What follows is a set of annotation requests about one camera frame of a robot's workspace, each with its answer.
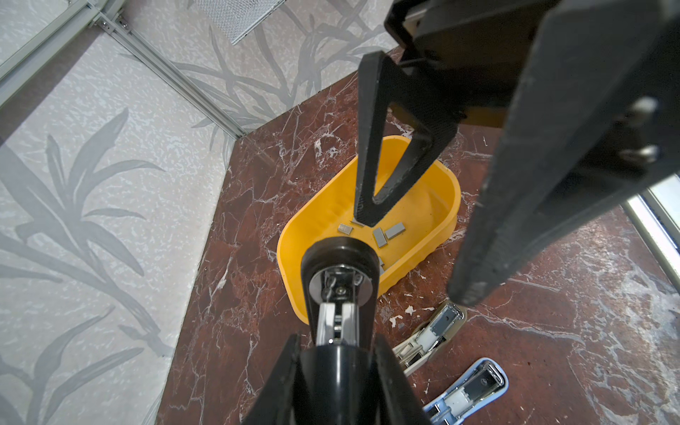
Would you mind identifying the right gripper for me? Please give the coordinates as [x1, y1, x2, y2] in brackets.
[353, 0, 679, 307]

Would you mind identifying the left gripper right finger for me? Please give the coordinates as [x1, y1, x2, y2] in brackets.
[373, 335, 430, 425]

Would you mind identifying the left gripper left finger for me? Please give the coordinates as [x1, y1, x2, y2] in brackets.
[242, 334, 301, 425]

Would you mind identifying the blue mini stapler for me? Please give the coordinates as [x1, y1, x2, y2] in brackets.
[423, 358, 509, 425]

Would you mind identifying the white mini stapler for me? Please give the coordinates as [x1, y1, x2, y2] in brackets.
[392, 299, 468, 376]

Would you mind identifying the yellow plastic tray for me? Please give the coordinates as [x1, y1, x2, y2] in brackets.
[276, 135, 462, 326]

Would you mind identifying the staple strip in tray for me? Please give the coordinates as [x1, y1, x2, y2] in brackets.
[384, 222, 406, 240]
[373, 228, 388, 248]
[338, 224, 353, 236]

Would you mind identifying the aluminium front rail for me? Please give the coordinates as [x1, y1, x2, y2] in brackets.
[622, 174, 679, 290]

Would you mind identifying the white wire mesh basket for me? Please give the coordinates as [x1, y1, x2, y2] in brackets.
[196, 0, 285, 45]

